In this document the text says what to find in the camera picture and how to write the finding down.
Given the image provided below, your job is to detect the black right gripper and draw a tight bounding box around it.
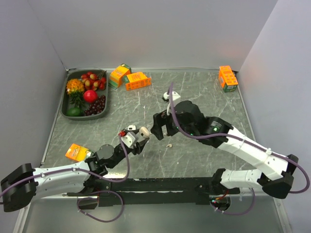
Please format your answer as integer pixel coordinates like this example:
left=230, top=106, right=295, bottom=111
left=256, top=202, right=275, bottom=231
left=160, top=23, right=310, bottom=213
left=150, top=108, right=196, bottom=140

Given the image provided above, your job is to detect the beige earbud charging case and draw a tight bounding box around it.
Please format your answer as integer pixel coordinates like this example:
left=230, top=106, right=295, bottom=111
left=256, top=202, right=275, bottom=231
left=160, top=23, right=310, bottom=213
left=139, top=127, right=150, bottom=138

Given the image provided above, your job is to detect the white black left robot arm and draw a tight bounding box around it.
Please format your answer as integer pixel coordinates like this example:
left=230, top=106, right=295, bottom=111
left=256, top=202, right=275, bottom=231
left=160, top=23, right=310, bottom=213
left=0, top=127, right=151, bottom=213

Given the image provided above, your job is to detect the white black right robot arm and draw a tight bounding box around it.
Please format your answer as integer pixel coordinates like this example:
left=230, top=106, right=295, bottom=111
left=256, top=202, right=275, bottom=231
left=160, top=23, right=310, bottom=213
left=151, top=100, right=298, bottom=199

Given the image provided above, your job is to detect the white earbud charging case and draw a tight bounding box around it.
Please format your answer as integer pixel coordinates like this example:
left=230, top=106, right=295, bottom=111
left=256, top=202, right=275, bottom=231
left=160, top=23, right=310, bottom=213
left=127, top=125, right=137, bottom=131

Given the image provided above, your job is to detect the dark red grape bunch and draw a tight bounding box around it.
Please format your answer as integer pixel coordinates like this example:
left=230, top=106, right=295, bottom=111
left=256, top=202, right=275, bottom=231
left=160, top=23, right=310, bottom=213
left=84, top=95, right=106, bottom=116

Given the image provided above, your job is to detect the orange carton lying back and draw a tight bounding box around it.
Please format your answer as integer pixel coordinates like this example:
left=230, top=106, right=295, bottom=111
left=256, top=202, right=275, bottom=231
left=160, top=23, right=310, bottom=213
left=123, top=72, right=152, bottom=91

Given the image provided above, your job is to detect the orange green carton near left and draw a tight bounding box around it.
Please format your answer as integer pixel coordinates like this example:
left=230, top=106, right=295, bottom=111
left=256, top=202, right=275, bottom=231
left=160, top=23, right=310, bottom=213
left=65, top=144, right=92, bottom=162

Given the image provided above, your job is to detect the dark green fruit tray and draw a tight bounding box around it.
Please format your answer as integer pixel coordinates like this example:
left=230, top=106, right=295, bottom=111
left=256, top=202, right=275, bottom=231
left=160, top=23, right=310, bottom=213
left=61, top=69, right=108, bottom=121

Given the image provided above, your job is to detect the red apple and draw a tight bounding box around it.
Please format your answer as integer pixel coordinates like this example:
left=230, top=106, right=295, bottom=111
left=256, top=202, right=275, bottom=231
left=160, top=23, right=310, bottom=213
left=83, top=90, right=98, bottom=103

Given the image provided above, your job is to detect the orange green carton upright back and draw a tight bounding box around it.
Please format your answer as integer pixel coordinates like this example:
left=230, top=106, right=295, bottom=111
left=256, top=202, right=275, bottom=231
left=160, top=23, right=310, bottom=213
left=109, top=64, right=132, bottom=89

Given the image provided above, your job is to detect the green avocado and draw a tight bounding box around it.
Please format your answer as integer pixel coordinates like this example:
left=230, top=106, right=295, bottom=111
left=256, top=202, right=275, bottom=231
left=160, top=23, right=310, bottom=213
left=66, top=107, right=83, bottom=117

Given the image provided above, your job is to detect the orange spiky fruit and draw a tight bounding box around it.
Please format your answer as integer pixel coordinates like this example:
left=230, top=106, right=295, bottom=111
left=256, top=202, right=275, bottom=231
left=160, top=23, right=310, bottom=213
left=66, top=79, right=85, bottom=95

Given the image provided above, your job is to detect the orange green carton right corner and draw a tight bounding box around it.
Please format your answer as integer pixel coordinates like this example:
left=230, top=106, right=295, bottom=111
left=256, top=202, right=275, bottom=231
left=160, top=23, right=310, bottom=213
left=218, top=66, right=238, bottom=92

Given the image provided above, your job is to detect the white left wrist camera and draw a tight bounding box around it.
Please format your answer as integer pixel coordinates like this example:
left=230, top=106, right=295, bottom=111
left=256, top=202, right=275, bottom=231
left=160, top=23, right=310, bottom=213
left=119, top=131, right=138, bottom=148

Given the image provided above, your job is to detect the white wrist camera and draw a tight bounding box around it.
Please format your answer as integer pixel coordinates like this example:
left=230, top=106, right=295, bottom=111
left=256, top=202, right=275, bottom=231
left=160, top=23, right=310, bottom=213
left=119, top=131, right=138, bottom=148
left=162, top=91, right=181, bottom=101

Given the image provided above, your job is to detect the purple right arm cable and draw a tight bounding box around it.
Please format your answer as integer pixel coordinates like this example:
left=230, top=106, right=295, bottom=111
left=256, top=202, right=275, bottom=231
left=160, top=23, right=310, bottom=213
left=167, top=82, right=311, bottom=216

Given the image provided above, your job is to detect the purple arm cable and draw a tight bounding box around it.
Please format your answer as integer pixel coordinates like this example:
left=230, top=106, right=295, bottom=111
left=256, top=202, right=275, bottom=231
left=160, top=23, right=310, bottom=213
left=167, top=82, right=311, bottom=216
left=0, top=135, right=132, bottom=223

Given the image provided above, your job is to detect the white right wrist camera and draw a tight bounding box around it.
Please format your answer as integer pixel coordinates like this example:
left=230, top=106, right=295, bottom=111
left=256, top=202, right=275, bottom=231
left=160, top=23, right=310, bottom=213
left=162, top=91, right=181, bottom=101

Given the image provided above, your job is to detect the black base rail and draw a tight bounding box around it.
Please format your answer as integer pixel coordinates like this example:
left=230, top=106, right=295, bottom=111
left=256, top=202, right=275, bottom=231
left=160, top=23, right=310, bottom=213
left=67, top=176, right=241, bottom=207

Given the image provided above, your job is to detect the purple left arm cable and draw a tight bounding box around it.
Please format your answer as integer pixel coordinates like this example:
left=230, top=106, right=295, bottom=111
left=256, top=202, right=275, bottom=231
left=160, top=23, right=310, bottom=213
left=0, top=135, right=132, bottom=223

